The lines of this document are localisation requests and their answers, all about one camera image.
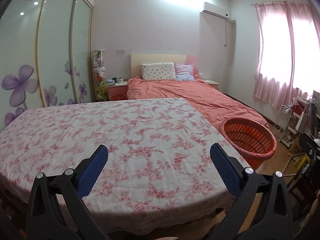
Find orange plastic laundry basket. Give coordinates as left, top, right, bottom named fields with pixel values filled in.
left=221, top=118, right=277, bottom=170

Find salmon pink bed duvet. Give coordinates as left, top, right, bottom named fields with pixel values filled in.
left=127, top=76, right=268, bottom=131

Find floral white pink tablecloth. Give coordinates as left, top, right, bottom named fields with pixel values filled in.
left=1, top=98, right=247, bottom=235

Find clear tube of plush toys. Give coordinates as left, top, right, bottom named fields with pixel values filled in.
left=93, top=49, right=107, bottom=101

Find far bedside table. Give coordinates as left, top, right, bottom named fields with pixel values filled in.
left=204, top=80, right=219, bottom=90

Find pink bedside table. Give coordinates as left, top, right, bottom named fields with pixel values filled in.
left=107, top=81, right=128, bottom=101

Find striped pink pillow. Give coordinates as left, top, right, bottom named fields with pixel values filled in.
left=175, top=64, right=195, bottom=81

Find floral white pillow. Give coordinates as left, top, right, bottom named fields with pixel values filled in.
left=141, top=63, right=176, bottom=81

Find pink window curtain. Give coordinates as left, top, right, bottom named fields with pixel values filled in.
left=253, top=1, right=319, bottom=109

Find cream pink headboard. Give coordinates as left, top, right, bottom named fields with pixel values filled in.
left=131, top=53, right=199, bottom=78

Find wardrobe with purple flowers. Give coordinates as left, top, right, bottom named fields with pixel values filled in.
left=1, top=0, right=93, bottom=128

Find white wire storage rack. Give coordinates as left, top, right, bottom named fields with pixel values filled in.
left=273, top=96, right=310, bottom=148

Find white wall socket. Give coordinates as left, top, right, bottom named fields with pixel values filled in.
left=117, top=49, right=126, bottom=54

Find white wall air conditioner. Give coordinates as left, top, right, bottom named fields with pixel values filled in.
left=202, top=2, right=229, bottom=21

